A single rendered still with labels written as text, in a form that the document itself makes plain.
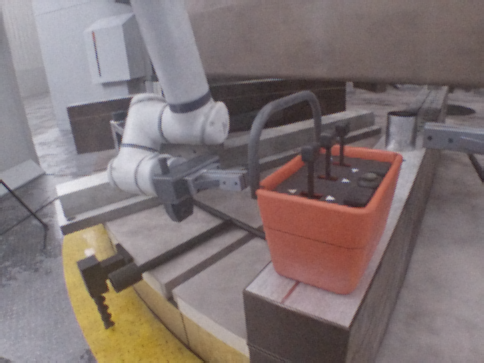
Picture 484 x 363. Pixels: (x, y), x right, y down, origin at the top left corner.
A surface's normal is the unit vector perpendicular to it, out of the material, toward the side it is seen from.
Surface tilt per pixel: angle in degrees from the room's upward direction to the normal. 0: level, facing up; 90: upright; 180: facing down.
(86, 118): 90
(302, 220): 97
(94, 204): 90
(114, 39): 90
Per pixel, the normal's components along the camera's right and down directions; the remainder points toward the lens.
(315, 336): -0.56, 0.37
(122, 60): -0.25, 0.40
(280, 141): 0.49, -0.02
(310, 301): -0.08, -0.92
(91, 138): 0.18, 0.37
